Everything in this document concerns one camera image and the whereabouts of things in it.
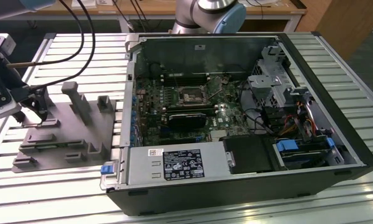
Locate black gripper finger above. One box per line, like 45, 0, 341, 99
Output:
13, 102, 34, 125
28, 87, 50, 124

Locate CPU socket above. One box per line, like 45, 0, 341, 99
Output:
177, 86, 210, 105

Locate grey plastic parts rack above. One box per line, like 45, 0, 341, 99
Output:
10, 81, 117, 174

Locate blue case latch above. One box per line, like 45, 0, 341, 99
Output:
101, 163, 116, 175

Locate silver labelled power supply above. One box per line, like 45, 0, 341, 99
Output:
124, 141, 233, 185

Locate black graphics card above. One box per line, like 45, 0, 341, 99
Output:
168, 112, 208, 129

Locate black RAM slots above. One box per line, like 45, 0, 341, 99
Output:
161, 74, 212, 86
166, 106, 214, 115

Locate green motherboard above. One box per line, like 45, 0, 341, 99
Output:
133, 74, 252, 147

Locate black open PC case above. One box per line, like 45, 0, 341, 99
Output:
105, 31, 373, 217

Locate black plastic shroud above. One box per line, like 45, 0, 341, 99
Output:
220, 135, 286, 175

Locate silver metal drive cage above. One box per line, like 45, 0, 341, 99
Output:
241, 45, 298, 112

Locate blue disk carrier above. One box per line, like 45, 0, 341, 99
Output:
274, 139, 298, 154

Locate wooden cabinet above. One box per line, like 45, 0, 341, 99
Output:
293, 0, 373, 60

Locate black cable with brass plug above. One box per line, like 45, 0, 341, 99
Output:
6, 0, 84, 69

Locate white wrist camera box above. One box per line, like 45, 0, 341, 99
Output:
0, 87, 22, 120

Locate thin wire locking lever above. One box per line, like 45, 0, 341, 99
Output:
206, 88, 224, 101

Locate black internal cables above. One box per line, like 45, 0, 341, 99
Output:
240, 81, 280, 134

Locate coloured wire bundle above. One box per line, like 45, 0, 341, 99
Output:
280, 114, 317, 136

